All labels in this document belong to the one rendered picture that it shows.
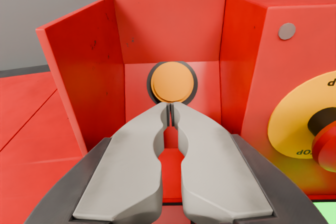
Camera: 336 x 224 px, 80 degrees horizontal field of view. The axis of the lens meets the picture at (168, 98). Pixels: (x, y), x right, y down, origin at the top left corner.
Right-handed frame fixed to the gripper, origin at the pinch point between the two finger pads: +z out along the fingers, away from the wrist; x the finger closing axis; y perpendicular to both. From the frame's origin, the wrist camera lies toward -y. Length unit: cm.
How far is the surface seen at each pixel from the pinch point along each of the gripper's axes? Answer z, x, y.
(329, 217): -1.8, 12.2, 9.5
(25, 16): 78, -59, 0
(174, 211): -1.1, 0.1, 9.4
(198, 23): 6.6, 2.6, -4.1
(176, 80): 4.9, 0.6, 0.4
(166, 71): 5.4, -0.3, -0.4
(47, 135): 27.4, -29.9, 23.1
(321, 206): -0.9, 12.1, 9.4
